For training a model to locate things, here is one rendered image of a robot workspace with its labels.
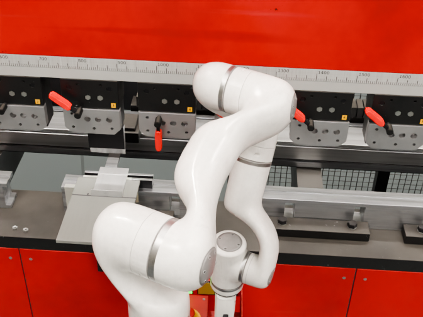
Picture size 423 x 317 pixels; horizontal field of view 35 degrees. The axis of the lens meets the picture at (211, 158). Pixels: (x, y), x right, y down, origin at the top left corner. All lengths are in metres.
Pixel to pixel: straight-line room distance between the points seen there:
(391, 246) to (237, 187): 0.61
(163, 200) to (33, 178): 1.75
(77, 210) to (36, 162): 1.90
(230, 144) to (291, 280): 0.79
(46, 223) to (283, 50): 0.86
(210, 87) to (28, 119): 0.65
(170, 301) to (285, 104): 0.44
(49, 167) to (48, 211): 1.63
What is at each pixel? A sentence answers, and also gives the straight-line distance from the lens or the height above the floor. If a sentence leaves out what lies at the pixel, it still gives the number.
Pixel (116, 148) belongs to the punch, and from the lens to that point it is 1.92.
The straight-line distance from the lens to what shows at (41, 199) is 2.14.
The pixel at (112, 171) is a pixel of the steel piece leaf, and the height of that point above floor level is 1.00.
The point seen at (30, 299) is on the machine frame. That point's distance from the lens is 2.21.
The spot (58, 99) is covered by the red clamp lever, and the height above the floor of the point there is 1.30.
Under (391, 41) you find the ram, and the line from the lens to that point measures 1.70.
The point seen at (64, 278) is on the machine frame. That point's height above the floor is 0.71.
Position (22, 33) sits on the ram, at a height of 1.46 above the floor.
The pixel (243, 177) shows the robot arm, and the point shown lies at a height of 1.26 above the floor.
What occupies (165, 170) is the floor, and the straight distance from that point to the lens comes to 3.63.
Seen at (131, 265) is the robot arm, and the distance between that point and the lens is 1.21.
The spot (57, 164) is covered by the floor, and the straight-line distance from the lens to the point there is 3.73.
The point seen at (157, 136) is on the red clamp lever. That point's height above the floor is 1.20.
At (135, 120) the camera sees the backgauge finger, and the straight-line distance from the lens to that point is 2.16.
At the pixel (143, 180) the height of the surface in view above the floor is 1.00.
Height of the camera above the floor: 2.23
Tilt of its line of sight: 37 degrees down
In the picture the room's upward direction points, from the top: 2 degrees clockwise
